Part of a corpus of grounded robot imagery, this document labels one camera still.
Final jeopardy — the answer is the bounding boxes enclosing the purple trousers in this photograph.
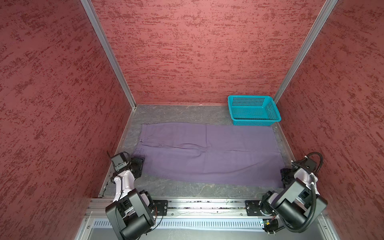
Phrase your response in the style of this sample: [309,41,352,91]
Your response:
[134,122,285,188]

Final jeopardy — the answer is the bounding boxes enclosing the teal plastic basket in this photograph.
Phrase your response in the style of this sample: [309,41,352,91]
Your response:
[228,95,282,126]

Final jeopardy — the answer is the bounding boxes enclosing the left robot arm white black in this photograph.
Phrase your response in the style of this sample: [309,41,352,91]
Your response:
[106,152,156,240]

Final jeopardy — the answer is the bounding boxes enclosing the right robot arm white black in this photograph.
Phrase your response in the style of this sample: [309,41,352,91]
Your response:
[259,164,328,235]

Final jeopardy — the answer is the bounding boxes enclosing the right circuit board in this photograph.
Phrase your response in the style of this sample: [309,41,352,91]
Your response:
[263,219,279,234]

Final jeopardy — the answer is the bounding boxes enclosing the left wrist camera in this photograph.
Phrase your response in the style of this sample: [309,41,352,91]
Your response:
[111,152,131,172]

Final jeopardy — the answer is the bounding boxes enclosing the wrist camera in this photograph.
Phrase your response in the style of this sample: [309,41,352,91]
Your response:
[298,156,317,173]
[111,152,131,172]

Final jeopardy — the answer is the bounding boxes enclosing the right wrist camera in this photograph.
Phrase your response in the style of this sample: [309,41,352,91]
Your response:
[298,156,317,173]

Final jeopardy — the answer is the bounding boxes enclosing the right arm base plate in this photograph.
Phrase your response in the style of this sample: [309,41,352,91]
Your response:
[245,200,263,217]

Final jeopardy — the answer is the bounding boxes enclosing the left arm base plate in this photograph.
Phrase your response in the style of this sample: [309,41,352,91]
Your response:
[153,200,169,217]

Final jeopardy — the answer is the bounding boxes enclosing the aluminium front rail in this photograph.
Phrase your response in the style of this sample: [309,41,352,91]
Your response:
[86,197,328,219]

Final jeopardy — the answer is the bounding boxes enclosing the white vented cable duct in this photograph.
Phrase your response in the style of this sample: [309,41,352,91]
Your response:
[92,218,266,231]

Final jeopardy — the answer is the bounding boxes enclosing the left corner aluminium post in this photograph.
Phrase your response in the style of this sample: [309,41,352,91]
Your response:
[81,0,137,111]

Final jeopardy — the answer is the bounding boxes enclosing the corner aluminium post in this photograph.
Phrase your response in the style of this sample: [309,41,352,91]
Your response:
[274,0,338,104]
[81,0,137,111]

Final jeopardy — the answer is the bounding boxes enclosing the right corner aluminium post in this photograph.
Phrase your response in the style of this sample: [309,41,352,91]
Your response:
[274,0,338,104]

